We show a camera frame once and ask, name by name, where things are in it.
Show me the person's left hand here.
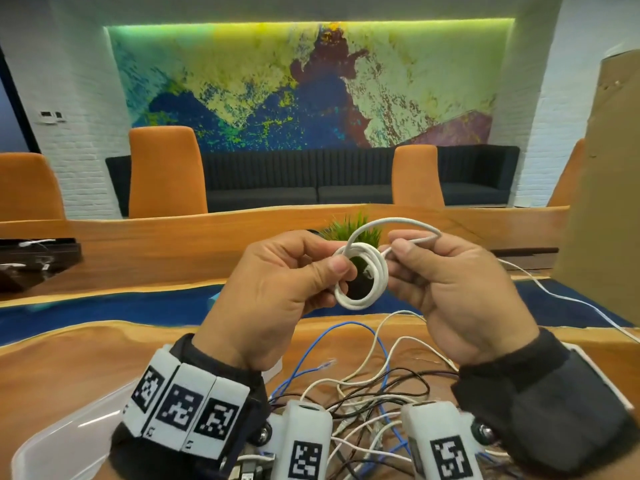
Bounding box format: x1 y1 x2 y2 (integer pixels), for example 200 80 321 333
192 229 359 373

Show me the person's right hand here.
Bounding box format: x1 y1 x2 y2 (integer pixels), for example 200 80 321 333
382 229 541 368

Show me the thick white cable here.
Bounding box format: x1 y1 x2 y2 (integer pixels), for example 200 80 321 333
332 217 443 311

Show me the long white charging cable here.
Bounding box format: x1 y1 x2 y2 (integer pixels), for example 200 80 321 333
497 258 640 344

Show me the tangle of mixed cables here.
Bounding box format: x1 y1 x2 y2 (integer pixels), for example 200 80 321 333
235 309 516 480

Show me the clear plastic container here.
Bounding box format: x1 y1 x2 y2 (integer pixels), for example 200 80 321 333
11 357 283 480

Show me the green potted plant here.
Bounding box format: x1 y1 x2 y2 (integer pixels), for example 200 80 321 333
317 212 383 301

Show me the orange chair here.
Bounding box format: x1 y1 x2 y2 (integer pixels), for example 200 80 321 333
391 144 446 208
128 125 209 219
547 138 586 208
0 152 66 221

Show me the black sofa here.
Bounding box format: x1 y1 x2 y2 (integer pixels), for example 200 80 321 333
105 144 521 218

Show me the dark framed glass door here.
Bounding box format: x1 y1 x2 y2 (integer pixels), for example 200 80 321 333
0 44 41 155

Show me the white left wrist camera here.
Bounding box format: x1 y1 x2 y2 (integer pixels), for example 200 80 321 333
269 399 333 480

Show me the colourful abstract wall painting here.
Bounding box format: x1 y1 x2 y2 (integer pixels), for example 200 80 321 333
107 19 515 153

